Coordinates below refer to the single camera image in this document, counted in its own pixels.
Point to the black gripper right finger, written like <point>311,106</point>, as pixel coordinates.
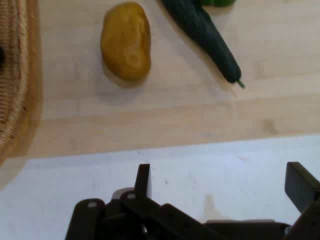
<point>301,187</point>

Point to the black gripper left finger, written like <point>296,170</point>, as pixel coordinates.
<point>125,220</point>

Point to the dark green cucumber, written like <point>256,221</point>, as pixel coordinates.
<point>207,35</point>

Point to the light wooden board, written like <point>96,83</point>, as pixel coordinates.
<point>175,112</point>

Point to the yellow potato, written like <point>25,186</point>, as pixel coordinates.
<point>126,42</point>

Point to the woven wicker basket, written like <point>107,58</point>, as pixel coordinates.
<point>13,75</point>

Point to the green bell pepper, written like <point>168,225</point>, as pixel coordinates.
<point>217,2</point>

